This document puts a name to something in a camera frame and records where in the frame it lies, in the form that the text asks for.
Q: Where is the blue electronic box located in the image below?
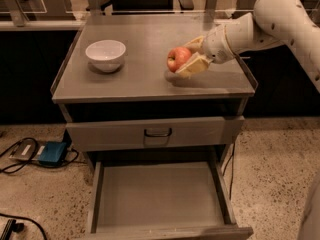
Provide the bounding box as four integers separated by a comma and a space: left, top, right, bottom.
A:
37, 142, 67, 166

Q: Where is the grey metal drawer cabinet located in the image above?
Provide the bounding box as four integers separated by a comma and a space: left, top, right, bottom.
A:
49, 13, 259, 240

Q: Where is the red apple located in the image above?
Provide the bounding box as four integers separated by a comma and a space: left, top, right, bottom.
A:
167, 46, 192, 73

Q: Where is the white ledge rail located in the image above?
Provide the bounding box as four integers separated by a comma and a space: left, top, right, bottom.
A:
0, 20, 85, 32

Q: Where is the closed grey top drawer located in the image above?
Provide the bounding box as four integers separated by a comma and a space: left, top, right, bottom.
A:
67, 116, 244, 152

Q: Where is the open grey middle drawer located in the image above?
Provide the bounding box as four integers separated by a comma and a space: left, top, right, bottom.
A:
85, 157, 253, 240

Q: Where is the white ceramic bowl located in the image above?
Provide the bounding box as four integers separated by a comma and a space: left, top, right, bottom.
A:
85, 40, 126, 72

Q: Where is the grey power adapter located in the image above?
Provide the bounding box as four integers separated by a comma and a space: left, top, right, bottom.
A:
9, 142, 46, 161

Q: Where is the black device at corner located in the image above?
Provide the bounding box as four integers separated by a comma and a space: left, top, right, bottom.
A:
0, 213, 48, 240

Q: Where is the black floor cable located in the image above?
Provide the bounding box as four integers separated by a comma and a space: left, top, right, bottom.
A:
0, 137, 86, 176

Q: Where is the black cable beside cabinet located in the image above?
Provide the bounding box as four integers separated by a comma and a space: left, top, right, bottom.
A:
221, 142, 236, 201

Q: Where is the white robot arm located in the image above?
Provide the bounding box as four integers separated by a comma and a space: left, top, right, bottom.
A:
176, 0, 320, 91

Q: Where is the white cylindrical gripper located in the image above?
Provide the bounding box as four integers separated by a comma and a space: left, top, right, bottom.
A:
176, 13, 254, 78

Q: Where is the black drawer handle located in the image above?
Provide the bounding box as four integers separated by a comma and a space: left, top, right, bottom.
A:
144, 128, 172, 138

